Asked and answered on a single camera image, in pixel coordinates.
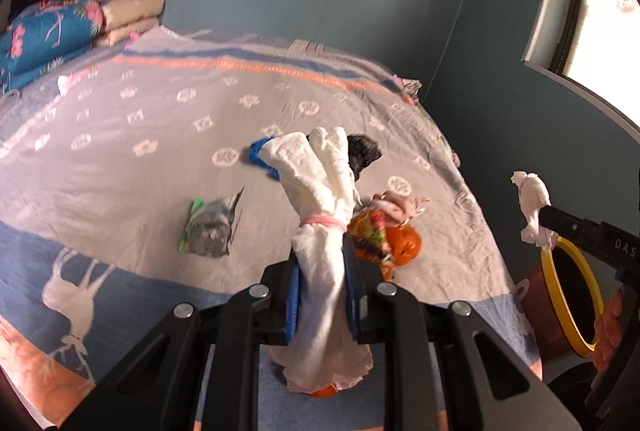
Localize white paper tissue wad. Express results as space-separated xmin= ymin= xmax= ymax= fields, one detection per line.
xmin=511 ymin=171 xmax=558 ymax=250

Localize orange snack wrapper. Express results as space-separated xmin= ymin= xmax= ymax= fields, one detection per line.
xmin=347 ymin=208 xmax=396 ymax=281

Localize pink white wrapper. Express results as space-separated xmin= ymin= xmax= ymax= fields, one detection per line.
xmin=369 ymin=190 xmax=430 ymax=226

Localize white tissue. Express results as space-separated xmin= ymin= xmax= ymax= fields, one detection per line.
xmin=258 ymin=126 xmax=373 ymax=394

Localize silver green snack wrapper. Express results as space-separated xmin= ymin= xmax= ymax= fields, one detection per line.
xmin=177 ymin=188 xmax=244 ymax=259

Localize blue rubber glove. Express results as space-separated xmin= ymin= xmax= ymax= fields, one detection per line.
xmin=248 ymin=136 xmax=280 ymax=180

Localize person's right hand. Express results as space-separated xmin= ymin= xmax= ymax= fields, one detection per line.
xmin=592 ymin=289 xmax=623 ymax=373

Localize black plastic bag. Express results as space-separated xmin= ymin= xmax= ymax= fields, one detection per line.
xmin=347 ymin=134 xmax=382 ymax=180

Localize pink floral cloth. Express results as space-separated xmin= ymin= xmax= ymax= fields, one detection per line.
xmin=393 ymin=76 xmax=422 ymax=105

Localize grey patterned bed sheet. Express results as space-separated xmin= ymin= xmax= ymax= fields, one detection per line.
xmin=1 ymin=28 xmax=542 ymax=424

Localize beige folded quilts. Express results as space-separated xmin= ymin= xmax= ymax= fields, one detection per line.
xmin=94 ymin=0 xmax=165 ymax=46

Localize blue floral folded quilt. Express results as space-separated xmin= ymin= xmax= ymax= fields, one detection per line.
xmin=1 ymin=0 xmax=104 ymax=95

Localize window with dark frame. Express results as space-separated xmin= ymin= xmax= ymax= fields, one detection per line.
xmin=523 ymin=0 xmax=639 ymax=139

